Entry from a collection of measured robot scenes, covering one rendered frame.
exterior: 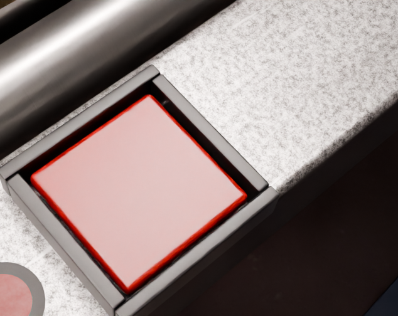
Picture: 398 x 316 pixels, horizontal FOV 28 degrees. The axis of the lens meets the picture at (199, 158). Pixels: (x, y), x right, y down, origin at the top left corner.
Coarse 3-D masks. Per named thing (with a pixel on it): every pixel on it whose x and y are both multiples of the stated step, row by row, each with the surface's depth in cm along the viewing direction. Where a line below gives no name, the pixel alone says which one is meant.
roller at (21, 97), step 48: (96, 0) 35; (144, 0) 35; (192, 0) 36; (0, 48) 33; (48, 48) 33; (96, 48) 34; (144, 48) 35; (0, 96) 32; (48, 96) 33; (0, 144) 33
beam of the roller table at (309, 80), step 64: (256, 0) 36; (320, 0) 36; (384, 0) 36; (192, 64) 34; (256, 64) 34; (320, 64) 35; (384, 64) 35; (256, 128) 33; (320, 128) 33; (384, 128) 37; (0, 192) 31; (320, 192) 37; (0, 256) 30
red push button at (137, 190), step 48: (144, 96) 32; (96, 144) 30; (144, 144) 31; (192, 144) 31; (48, 192) 29; (96, 192) 29; (144, 192) 30; (192, 192) 30; (240, 192) 30; (96, 240) 29; (144, 240) 29; (192, 240) 29
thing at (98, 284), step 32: (128, 96) 31; (160, 96) 32; (64, 128) 30; (96, 128) 31; (192, 128) 31; (32, 160) 30; (224, 160) 30; (32, 192) 29; (256, 192) 30; (224, 224) 29; (256, 224) 31; (64, 256) 29; (192, 256) 28; (96, 288) 28; (160, 288) 28
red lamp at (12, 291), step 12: (0, 276) 29; (12, 276) 29; (0, 288) 29; (12, 288) 29; (24, 288) 29; (0, 300) 29; (12, 300) 29; (24, 300) 29; (0, 312) 29; (12, 312) 29; (24, 312) 29
